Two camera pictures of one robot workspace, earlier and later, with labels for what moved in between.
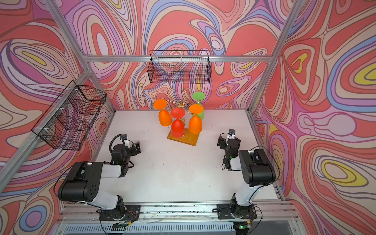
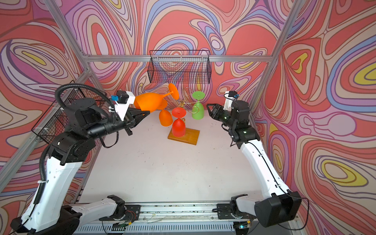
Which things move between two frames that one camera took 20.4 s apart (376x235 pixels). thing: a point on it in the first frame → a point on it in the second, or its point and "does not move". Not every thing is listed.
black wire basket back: [180, 66] does not move
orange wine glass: [195, 123] → [148, 102]
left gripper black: [133, 152] → [129, 121]
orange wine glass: [165, 118] does not move
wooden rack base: [189, 138] does not move
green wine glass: [199, 96] does not move
